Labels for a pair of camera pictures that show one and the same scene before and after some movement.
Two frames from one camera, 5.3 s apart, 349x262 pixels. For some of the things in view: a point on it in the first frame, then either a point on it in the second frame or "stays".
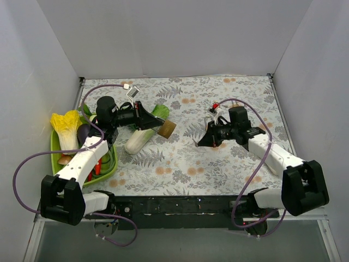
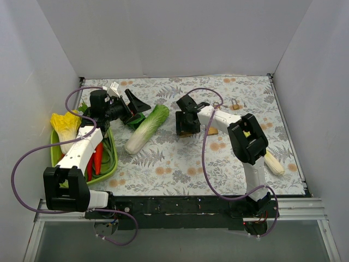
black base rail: [185, 212] stays
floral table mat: [178, 166] stays
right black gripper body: [214, 135] -> [187, 124]
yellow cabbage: [66, 126] stays
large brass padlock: [166, 129] -> [185, 135]
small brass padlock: [235, 105] stays
